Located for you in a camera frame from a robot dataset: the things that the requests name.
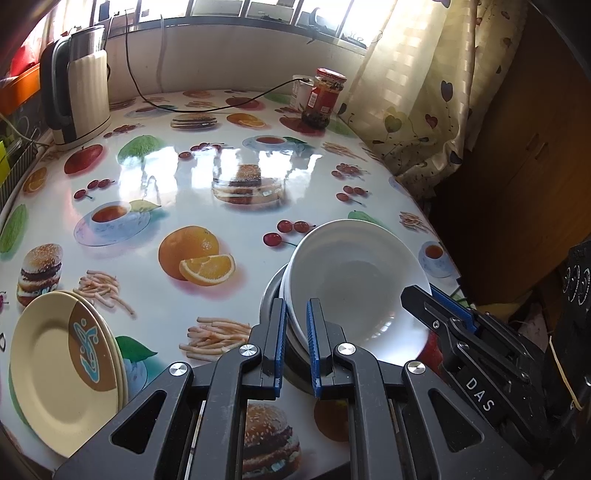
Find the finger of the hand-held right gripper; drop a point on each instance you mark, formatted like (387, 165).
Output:
(443, 337)
(461, 311)

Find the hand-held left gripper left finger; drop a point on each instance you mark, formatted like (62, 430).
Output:
(278, 346)

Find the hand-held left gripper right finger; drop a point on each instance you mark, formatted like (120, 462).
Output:
(314, 350)

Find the white bowl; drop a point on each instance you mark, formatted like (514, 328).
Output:
(360, 286)
(287, 300)

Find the beige plate with brown patch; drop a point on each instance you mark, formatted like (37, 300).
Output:
(46, 369)

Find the yellow rubber band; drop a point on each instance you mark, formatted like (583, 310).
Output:
(564, 376)

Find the brown wooden cabinet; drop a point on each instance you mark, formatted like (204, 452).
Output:
(521, 161)

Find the food print table cover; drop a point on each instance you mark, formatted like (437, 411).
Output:
(184, 207)

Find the beige heart print curtain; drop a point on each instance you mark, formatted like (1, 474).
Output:
(415, 92)

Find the red lidded sauce jar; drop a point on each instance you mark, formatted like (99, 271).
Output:
(321, 97)

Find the white and red container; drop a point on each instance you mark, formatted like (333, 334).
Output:
(300, 92)

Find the cream and black electric kettle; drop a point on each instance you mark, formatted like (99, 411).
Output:
(87, 101)

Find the lime green box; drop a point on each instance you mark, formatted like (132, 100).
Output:
(3, 161)

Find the window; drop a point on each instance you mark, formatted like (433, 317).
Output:
(221, 9)

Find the orange tray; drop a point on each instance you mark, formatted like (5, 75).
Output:
(21, 90)

